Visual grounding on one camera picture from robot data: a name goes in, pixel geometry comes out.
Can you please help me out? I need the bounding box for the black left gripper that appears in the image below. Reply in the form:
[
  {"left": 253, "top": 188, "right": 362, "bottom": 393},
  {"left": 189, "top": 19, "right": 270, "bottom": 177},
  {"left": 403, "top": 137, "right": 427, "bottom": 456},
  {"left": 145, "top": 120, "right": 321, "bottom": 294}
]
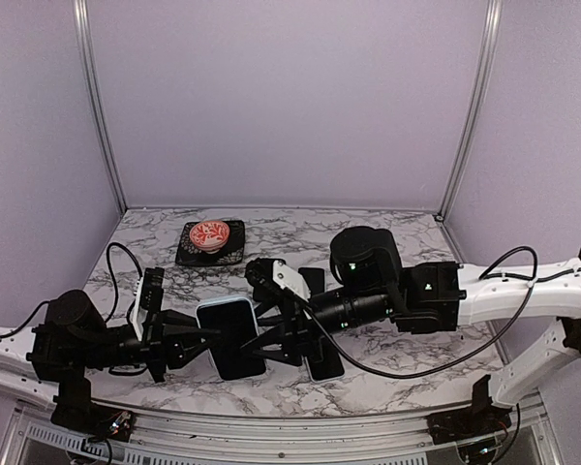
[{"left": 78, "top": 306, "right": 224, "bottom": 385}]

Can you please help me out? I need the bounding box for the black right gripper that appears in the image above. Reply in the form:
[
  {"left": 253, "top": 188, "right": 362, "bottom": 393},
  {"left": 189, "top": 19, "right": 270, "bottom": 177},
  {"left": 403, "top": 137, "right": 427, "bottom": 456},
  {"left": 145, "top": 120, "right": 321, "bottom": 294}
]
[{"left": 240, "top": 288, "right": 397, "bottom": 368}]

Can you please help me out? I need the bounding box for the black smartphone front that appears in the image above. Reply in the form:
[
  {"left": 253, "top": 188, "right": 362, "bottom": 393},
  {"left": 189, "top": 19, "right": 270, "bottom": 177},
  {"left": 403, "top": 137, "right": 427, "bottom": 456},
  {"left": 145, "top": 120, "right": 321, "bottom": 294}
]
[{"left": 197, "top": 302, "right": 267, "bottom": 382}]

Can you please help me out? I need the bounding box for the black smartphone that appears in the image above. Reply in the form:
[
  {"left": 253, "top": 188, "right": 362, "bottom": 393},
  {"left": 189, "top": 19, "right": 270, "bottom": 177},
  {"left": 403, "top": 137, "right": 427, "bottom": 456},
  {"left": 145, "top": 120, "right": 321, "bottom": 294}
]
[
  {"left": 298, "top": 267, "right": 326, "bottom": 305},
  {"left": 197, "top": 302, "right": 267, "bottom": 382},
  {"left": 307, "top": 339, "right": 345, "bottom": 383}
]

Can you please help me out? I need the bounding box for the black phone case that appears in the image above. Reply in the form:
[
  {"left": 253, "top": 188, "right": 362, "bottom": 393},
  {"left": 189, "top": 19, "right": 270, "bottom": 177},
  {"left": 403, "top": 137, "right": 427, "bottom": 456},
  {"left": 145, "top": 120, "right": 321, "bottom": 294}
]
[{"left": 253, "top": 286, "right": 271, "bottom": 303}]

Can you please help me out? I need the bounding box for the lavender phone case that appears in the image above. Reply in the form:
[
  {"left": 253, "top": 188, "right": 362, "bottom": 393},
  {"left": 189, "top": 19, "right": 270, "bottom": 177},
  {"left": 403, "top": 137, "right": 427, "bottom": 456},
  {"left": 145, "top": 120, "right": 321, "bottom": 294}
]
[{"left": 196, "top": 296, "right": 258, "bottom": 341}]

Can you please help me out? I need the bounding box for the white phone case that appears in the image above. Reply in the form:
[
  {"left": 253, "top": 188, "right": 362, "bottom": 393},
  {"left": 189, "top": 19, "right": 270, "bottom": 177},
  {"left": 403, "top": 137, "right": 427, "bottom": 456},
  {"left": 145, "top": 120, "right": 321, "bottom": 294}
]
[{"left": 307, "top": 358, "right": 345, "bottom": 383}]

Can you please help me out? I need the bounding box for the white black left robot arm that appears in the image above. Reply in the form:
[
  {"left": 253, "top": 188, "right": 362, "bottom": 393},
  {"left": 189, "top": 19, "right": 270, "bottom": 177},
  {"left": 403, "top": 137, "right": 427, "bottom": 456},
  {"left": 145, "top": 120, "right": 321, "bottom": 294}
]
[{"left": 0, "top": 267, "right": 221, "bottom": 441}]

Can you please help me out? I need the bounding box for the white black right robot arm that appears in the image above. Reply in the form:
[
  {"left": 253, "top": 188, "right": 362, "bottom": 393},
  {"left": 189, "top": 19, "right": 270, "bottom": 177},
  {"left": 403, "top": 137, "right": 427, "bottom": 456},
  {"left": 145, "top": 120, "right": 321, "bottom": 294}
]
[{"left": 241, "top": 226, "right": 581, "bottom": 434}]

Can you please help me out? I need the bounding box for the black square plate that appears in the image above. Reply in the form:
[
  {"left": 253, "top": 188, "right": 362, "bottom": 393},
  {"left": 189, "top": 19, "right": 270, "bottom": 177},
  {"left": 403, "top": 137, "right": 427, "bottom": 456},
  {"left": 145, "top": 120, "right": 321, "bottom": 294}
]
[{"left": 175, "top": 220, "right": 246, "bottom": 267}]

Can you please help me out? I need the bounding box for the red white patterned bowl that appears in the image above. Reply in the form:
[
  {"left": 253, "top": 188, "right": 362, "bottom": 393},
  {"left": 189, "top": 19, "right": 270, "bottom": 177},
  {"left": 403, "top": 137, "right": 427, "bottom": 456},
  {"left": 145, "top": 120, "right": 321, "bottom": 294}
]
[{"left": 189, "top": 220, "right": 230, "bottom": 254}]

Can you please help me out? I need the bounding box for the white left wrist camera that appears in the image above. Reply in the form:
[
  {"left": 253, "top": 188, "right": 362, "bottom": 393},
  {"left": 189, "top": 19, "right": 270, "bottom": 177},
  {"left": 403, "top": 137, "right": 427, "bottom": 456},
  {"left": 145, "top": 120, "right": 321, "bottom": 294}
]
[{"left": 128, "top": 277, "right": 146, "bottom": 342}]

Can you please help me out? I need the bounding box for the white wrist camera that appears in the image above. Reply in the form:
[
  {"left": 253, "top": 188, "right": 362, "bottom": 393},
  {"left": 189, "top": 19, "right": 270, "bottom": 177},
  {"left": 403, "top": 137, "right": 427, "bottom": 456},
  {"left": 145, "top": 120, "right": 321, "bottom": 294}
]
[
  {"left": 272, "top": 260, "right": 311, "bottom": 301},
  {"left": 128, "top": 277, "right": 146, "bottom": 342}
]

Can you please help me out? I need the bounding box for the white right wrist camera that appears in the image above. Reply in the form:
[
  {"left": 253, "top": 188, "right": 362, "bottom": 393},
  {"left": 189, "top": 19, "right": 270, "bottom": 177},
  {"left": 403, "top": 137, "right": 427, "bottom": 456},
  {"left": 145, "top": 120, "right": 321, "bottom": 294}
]
[{"left": 272, "top": 260, "right": 311, "bottom": 301}]

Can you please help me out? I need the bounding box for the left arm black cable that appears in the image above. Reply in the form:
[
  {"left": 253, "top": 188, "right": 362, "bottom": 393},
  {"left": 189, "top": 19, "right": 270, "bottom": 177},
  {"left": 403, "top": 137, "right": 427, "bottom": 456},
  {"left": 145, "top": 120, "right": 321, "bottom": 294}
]
[{"left": 0, "top": 241, "right": 144, "bottom": 335}]

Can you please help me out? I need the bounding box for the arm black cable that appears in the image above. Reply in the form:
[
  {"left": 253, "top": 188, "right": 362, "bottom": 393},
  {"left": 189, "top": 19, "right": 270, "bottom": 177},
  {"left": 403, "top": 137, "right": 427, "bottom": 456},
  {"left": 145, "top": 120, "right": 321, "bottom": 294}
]
[
  {"left": 280, "top": 245, "right": 581, "bottom": 381},
  {"left": 0, "top": 241, "right": 144, "bottom": 335}
]

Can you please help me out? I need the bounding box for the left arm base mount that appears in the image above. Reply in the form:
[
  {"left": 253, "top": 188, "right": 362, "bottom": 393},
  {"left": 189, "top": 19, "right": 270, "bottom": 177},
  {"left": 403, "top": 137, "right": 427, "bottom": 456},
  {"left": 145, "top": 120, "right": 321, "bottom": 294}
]
[{"left": 50, "top": 378, "right": 135, "bottom": 442}]

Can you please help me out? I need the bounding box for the aluminium front rail base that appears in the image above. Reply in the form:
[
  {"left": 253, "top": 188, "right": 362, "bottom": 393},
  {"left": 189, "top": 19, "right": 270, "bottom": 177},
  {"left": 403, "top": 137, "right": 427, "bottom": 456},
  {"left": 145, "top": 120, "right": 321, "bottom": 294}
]
[{"left": 0, "top": 394, "right": 564, "bottom": 464}]

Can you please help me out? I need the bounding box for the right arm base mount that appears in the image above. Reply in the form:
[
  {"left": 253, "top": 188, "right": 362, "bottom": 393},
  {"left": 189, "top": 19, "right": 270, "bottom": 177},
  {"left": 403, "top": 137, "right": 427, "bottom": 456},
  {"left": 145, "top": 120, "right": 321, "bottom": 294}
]
[{"left": 426, "top": 375, "right": 512, "bottom": 445}]

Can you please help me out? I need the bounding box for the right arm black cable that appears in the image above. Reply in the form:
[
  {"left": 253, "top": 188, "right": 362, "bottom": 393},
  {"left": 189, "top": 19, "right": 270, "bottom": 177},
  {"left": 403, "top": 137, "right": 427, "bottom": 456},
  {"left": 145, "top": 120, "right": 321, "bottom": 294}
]
[{"left": 280, "top": 245, "right": 581, "bottom": 381}]

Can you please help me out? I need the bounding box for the left aluminium frame post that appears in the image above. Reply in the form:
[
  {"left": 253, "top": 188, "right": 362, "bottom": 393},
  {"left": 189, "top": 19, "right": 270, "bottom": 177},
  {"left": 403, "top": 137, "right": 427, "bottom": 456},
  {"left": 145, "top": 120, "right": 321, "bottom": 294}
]
[{"left": 73, "top": 0, "right": 128, "bottom": 216}]

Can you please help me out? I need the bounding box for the aluminium frame post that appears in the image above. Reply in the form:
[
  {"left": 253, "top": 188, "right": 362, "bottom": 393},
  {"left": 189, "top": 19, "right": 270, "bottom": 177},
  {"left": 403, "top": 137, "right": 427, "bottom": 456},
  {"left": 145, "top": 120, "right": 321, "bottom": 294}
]
[
  {"left": 73, "top": 0, "right": 128, "bottom": 216},
  {"left": 438, "top": 0, "right": 505, "bottom": 219}
]

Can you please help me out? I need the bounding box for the right aluminium frame post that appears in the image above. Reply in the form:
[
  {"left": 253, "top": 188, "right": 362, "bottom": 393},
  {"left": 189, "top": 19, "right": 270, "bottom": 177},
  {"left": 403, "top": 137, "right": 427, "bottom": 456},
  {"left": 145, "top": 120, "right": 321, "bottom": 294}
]
[{"left": 438, "top": 0, "right": 505, "bottom": 219}]

